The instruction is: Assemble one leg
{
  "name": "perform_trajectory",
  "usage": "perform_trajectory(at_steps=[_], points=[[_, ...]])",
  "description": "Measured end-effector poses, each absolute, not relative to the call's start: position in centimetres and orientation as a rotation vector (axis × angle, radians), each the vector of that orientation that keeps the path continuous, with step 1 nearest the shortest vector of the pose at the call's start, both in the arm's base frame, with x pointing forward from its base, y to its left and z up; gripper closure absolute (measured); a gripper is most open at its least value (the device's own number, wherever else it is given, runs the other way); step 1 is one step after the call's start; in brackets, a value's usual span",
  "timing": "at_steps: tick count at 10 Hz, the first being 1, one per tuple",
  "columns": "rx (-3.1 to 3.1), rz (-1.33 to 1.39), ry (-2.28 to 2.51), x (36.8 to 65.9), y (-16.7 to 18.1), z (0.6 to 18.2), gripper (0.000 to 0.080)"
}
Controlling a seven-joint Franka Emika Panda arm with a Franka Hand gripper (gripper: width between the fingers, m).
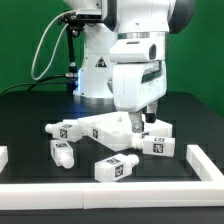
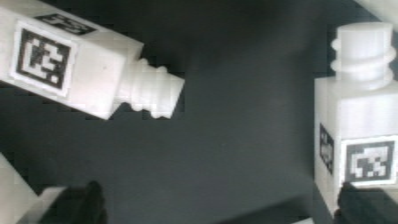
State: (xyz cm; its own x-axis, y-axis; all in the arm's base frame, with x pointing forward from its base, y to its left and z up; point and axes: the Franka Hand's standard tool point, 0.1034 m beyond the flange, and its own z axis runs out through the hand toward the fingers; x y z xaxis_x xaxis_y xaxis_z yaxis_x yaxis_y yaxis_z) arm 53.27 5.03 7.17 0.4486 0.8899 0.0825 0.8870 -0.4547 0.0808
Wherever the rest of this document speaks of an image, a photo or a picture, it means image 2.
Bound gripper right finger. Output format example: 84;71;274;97
334;183;398;224

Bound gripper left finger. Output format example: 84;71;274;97
16;181;107;224

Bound white table leg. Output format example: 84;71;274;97
315;22;398;210
0;0;185;119

